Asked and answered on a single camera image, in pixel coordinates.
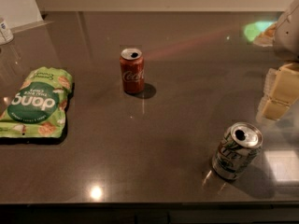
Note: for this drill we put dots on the white bottle at left edge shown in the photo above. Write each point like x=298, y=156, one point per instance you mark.
x=5, y=33

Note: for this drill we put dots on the red coke can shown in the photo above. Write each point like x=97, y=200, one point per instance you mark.
x=132, y=70

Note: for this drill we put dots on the green dang chips bag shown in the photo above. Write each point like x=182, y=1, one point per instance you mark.
x=38, y=108

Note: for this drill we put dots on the silver green 7up can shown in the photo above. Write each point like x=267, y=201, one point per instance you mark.
x=240, y=145

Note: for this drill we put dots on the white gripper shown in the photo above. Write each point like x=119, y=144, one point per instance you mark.
x=288, y=34

